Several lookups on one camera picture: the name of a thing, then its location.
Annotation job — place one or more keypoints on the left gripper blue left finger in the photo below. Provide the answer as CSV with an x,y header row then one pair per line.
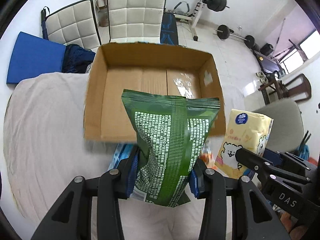
x,y
70,215

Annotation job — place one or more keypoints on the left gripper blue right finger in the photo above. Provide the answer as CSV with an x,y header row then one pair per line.
x,y
252,215

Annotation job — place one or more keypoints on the yellow tissue pack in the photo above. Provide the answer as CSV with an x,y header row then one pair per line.
x,y
246,130

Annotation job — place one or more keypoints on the long blue snack packet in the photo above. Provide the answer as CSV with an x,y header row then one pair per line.
x,y
122,151

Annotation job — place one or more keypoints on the green snack bag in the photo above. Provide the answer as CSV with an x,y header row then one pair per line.
x,y
171,131

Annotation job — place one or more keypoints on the grey office chair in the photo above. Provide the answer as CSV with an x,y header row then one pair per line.
x,y
287,130

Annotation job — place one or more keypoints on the grey table cloth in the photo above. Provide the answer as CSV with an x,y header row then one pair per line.
x,y
45,148

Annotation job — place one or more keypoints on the brown wooden chair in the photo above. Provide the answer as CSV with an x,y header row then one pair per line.
x,y
298,86

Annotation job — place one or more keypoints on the black treadmill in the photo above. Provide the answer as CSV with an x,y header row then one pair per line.
x,y
288,52

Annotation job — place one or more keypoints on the dark blue garment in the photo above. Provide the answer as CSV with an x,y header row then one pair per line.
x,y
77,59

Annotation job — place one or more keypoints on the floor barbell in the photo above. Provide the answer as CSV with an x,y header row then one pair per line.
x,y
224,32

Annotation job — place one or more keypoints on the blue foam mat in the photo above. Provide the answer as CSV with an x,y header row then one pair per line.
x,y
33,56

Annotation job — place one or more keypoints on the open cardboard box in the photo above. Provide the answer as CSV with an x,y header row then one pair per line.
x,y
146,67

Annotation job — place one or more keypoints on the white squat rack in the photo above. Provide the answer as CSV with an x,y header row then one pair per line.
x,y
192,18

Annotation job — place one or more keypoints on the white padded chair left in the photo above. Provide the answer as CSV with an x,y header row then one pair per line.
x,y
73,24

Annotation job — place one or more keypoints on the white padded chair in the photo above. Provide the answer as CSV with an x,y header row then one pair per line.
x,y
73,24
132,21

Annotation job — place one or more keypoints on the white padded chair right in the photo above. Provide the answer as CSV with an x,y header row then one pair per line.
x,y
132,21

